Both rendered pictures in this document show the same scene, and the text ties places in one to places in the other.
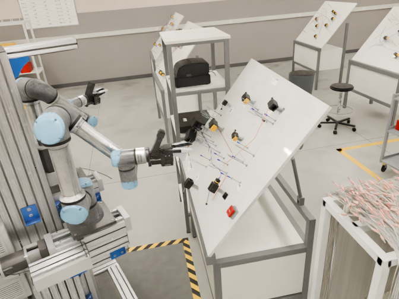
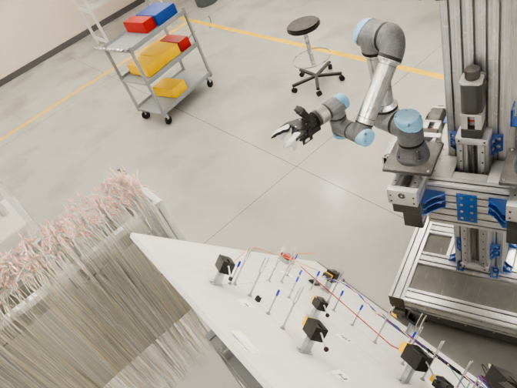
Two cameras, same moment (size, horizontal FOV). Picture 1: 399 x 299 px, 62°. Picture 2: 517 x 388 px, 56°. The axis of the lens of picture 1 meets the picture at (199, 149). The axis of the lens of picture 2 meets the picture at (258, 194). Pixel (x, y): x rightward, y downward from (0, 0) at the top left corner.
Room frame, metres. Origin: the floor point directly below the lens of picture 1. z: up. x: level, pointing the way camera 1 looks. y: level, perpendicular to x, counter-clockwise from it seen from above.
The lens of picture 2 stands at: (2.86, -0.53, 2.70)
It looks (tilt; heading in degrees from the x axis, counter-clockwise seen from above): 40 degrees down; 165
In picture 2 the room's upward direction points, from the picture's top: 23 degrees counter-clockwise
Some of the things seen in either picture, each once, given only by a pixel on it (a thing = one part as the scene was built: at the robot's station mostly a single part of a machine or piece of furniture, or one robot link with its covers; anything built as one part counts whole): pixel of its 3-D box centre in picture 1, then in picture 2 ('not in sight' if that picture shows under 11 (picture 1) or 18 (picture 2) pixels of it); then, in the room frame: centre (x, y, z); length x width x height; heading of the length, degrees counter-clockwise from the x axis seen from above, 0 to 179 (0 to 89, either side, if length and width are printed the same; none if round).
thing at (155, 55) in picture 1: (167, 55); not in sight; (7.53, 0.55, 0.83); 1.18 x 0.72 x 1.65; 9
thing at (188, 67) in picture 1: (189, 72); not in sight; (2.81, 0.03, 1.56); 0.30 x 0.23 x 0.19; 100
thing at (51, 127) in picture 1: (65, 168); (380, 78); (1.29, 0.60, 1.54); 0.15 x 0.12 x 0.55; 5
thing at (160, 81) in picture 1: (178, 79); not in sight; (5.36, 0.26, 0.83); 1.18 x 0.72 x 1.65; 11
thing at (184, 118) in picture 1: (193, 121); not in sight; (2.85, 0.04, 1.09); 0.35 x 0.33 x 0.07; 8
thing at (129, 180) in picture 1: (128, 174); (341, 126); (1.33, 0.34, 1.46); 0.11 x 0.08 x 0.11; 5
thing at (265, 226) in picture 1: (238, 219); not in sight; (2.01, -0.25, 0.60); 1.17 x 0.58 x 0.40; 8
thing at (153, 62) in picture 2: not in sight; (156, 66); (-2.48, 0.38, 0.54); 0.99 x 0.50 x 1.08; 112
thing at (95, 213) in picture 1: (86, 209); (411, 147); (1.43, 0.61, 1.21); 0.15 x 0.15 x 0.10
